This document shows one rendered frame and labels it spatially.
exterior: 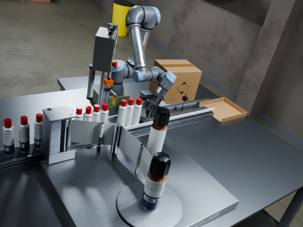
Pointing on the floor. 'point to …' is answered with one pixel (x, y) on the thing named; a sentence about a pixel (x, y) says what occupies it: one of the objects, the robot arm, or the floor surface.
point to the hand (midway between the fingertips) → (139, 117)
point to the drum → (121, 15)
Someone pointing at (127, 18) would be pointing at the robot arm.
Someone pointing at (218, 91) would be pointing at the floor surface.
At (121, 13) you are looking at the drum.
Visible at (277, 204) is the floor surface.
